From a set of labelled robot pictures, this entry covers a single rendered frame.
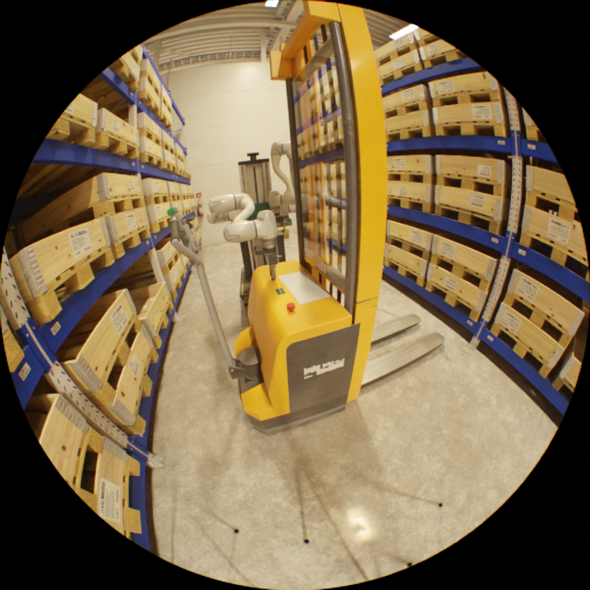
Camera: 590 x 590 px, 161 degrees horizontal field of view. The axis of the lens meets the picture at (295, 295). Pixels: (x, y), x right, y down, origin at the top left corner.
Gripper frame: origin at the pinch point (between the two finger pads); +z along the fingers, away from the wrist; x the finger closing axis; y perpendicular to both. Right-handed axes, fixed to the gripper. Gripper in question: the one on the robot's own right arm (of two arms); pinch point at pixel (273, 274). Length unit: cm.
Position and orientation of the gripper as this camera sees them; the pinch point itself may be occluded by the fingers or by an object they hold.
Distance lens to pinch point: 127.3
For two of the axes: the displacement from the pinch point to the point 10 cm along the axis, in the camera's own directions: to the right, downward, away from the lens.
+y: 9.5, -2.1, 2.4
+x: -3.1, -4.5, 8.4
